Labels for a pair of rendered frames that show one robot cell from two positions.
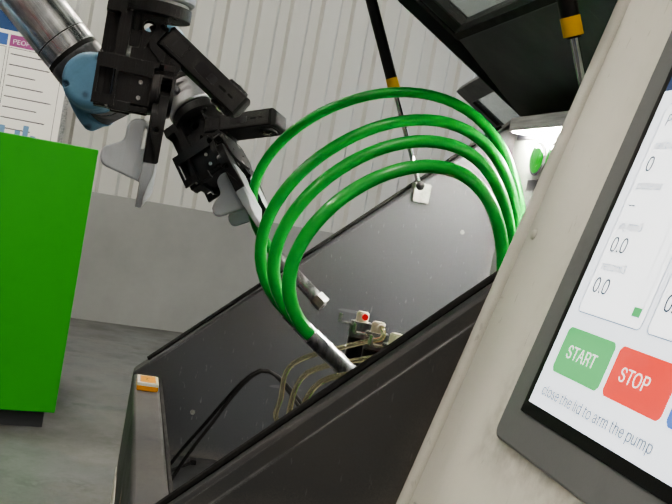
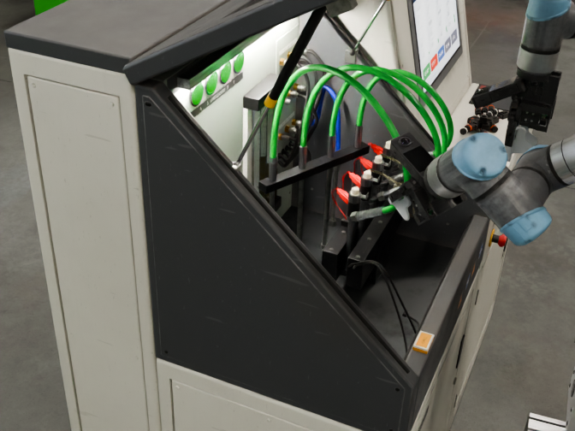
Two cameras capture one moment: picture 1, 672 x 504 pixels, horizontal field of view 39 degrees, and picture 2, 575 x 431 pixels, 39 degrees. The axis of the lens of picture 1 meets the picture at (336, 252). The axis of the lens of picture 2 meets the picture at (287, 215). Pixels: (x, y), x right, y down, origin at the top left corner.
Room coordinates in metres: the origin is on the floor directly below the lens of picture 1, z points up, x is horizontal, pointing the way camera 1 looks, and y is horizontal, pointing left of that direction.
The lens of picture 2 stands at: (2.52, 0.71, 2.05)
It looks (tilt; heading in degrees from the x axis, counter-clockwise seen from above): 33 degrees down; 215
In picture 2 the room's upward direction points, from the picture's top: 2 degrees clockwise
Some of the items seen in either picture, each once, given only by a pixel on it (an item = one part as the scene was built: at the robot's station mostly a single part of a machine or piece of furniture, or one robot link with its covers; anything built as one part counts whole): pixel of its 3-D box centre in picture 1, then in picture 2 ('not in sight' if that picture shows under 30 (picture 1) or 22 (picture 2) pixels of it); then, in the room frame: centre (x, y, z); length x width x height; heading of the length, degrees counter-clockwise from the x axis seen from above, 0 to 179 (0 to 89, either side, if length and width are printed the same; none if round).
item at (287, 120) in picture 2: not in sight; (291, 92); (1.01, -0.36, 1.20); 0.13 x 0.03 x 0.31; 12
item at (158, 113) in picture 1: (155, 121); not in sight; (0.99, 0.21, 1.31); 0.05 x 0.02 x 0.09; 12
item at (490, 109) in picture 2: not in sight; (485, 119); (0.44, -0.06, 1.01); 0.23 x 0.11 x 0.06; 12
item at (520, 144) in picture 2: not in sight; (519, 146); (1.02, 0.24, 1.26); 0.06 x 0.03 x 0.09; 102
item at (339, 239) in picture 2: not in sight; (364, 244); (1.07, -0.07, 0.91); 0.34 x 0.10 x 0.15; 12
